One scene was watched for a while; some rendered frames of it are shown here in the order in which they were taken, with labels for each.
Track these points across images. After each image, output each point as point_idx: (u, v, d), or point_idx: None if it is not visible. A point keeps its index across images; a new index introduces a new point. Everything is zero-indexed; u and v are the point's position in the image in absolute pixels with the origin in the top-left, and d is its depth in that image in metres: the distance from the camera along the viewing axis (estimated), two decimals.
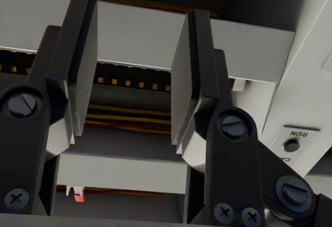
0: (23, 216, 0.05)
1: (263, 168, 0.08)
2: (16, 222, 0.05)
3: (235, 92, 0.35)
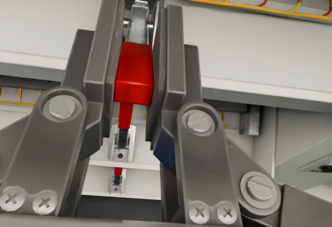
0: (23, 216, 0.05)
1: (228, 164, 0.08)
2: (16, 222, 0.05)
3: None
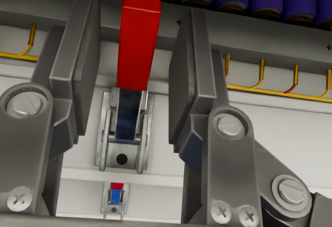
0: (23, 216, 0.05)
1: (259, 167, 0.08)
2: (16, 222, 0.05)
3: None
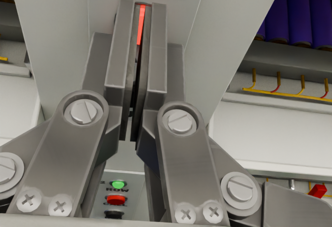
0: (23, 216, 0.05)
1: (210, 164, 0.07)
2: (16, 222, 0.05)
3: None
